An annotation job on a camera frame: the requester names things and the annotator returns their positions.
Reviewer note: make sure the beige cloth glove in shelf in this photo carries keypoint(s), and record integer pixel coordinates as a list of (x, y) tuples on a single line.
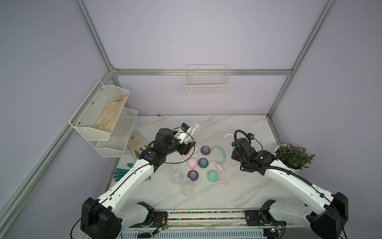
[(109, 115)]

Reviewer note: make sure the purple nipple collar front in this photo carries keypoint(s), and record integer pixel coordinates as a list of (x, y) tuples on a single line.
[(193, 175)]

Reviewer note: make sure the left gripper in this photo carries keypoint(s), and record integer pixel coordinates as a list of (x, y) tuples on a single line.
[(184, 149)]

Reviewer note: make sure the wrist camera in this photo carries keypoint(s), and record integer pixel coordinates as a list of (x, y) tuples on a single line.
[(250, 136), (183, 132)]

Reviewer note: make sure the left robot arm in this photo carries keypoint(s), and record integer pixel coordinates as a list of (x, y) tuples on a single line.
[(104, 217)]

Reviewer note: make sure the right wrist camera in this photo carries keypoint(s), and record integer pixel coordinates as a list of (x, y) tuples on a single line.
[(250, 136)]

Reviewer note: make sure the teal bottle cap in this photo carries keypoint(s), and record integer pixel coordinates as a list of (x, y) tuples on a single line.
[(212, 176)]

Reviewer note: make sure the pink bottle cap centre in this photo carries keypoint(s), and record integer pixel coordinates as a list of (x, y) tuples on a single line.
[(192, 163)]

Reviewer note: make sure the teal nipple collar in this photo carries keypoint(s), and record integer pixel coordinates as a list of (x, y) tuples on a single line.
[(203, 163)]

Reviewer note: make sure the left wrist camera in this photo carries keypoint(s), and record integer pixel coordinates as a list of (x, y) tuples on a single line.
[(183, 132)]

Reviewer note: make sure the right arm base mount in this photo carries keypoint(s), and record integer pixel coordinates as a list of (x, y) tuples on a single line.
[(261, 216)]

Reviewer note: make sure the potted green plant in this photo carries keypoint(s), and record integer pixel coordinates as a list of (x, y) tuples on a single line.
[(294, 157)]

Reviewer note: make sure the purple nipple collar back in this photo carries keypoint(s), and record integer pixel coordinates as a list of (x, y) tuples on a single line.
[(205, 150)]

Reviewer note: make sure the purple nipple collar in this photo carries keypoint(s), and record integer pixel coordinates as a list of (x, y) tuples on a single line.
[(193, 175), (205, 150)]

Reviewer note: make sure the green rubber glove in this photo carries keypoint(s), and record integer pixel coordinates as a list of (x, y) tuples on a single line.
[(120, 172)]

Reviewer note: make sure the aluminium front rail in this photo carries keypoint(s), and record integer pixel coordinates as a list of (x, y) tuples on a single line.
[(212, 218)]

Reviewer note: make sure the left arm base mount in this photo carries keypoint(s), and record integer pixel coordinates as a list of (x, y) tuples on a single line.
[(156, 220)]

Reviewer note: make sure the beige glove on table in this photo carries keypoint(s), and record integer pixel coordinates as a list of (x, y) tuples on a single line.
[(137, 143)]

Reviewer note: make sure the white mesh lower shelf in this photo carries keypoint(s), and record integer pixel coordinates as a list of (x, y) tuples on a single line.
[(116, 144)]

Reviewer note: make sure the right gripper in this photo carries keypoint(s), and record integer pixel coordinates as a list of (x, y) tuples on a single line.
[(235, 156)]

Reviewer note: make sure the white wire wall basket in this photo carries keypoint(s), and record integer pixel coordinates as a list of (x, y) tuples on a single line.
[(207, 80)]

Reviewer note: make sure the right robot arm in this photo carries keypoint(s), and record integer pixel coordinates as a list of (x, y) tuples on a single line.
[(325, 213)]

